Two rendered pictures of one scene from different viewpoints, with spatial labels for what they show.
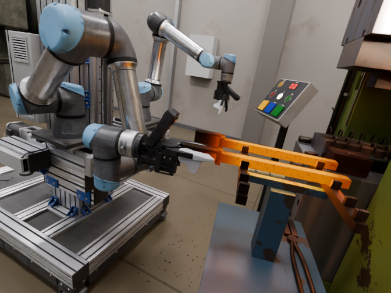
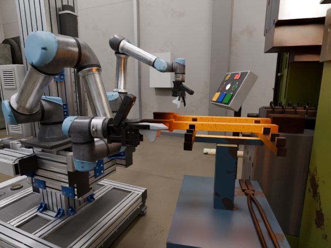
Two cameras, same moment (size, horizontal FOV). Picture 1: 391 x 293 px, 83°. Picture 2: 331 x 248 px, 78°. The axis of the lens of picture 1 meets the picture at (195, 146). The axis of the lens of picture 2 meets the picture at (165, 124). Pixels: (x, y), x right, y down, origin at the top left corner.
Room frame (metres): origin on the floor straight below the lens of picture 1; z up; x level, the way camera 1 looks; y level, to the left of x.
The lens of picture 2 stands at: (-0.11, -0.06, 1.11)
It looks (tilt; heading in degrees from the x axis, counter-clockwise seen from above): 11 degrees down; 2
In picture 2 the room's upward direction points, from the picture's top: straight up
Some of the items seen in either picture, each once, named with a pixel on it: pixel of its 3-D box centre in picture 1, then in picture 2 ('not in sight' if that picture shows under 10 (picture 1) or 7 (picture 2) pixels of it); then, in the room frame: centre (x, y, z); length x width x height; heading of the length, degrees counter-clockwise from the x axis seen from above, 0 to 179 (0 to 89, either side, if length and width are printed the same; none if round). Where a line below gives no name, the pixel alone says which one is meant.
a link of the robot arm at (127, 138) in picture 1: (131, 144); (102, 128); (0.57, 0.17, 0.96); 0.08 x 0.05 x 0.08; 171
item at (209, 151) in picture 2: (273, 174); (235, 153); (1.30, -0.52, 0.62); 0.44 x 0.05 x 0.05; 77
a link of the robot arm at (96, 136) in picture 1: (106, 139); (81, 127); (0.58, 0.25, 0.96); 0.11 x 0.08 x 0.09; 81
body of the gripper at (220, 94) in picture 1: (223, 90); (179, 88); (1.42, -0.12, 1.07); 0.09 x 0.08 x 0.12; 68
